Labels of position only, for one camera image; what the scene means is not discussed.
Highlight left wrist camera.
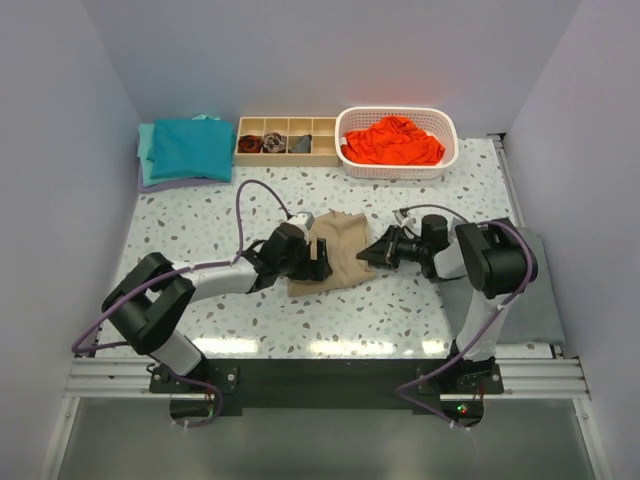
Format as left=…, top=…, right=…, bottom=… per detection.
left=286, top=211, right=315, bottom=232

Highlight wooden compartment organizer tray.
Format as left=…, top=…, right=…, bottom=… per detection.
left=234, top=116, right=340, bottom=168

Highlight folded grey t shirt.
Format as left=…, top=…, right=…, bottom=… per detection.
left=438, top=228, right=566, bottom=345

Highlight folded teal t shirt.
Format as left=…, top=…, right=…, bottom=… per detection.
left=148, top=117, right=237, bottom=182

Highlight beige t shirt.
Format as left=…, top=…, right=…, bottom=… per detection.
left=287, top=211, right=376, bottom=297

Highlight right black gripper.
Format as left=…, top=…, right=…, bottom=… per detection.
left=356, top=224, right=428, bottom=269

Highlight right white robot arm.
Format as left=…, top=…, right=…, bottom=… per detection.
left=356, top=214, right=538, bottom=393

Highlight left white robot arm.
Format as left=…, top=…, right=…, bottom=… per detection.
left=102, top=221, right=332, bottom=392

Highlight orange t shirt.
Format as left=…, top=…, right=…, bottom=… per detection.
left=341, top=115, right=446, bottom=167

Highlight red black rolled socks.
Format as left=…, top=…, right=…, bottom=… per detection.
left=238, top=135, right=262, bottom=154

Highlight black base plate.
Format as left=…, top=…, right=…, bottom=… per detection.
left=147, top=359, right=505, bottom=426

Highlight white plastic laundry basket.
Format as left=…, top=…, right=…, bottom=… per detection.
left=334, top=106, right=459, bottom=180

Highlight grey folded cloth piece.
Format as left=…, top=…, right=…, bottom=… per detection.
left=289, top=134, right=313, bottom=154

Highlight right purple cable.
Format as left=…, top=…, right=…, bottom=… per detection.
left=392, top=203, right=534, bottom=431

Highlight folded light turquoise shirt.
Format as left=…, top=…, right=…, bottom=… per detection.
left=136, top=114, right=221, bottom=176

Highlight patterned rolled socks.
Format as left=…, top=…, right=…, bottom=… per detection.
left=262, top=132, right=287, bottom=154

